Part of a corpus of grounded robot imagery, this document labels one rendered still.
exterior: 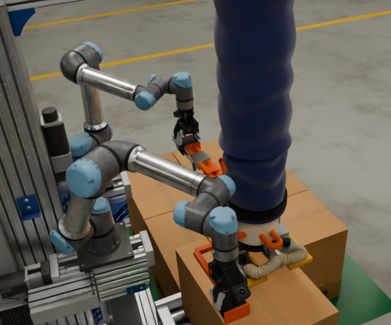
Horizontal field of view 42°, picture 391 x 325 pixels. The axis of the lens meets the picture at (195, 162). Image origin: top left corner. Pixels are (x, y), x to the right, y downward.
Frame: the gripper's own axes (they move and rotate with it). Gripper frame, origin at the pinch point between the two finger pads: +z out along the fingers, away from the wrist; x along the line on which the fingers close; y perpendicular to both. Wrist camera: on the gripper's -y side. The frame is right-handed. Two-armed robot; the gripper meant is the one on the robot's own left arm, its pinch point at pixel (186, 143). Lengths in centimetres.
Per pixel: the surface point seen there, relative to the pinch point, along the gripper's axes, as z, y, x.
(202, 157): -1.3, 15.1, 0.8
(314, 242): 71, 22, 60
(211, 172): -1.2, 27.1, -0.7
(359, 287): 125, 24, 96
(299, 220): 71, 3, 62
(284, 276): 30, 66, 11
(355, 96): 126, -176, 252
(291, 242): 11, 67, 13
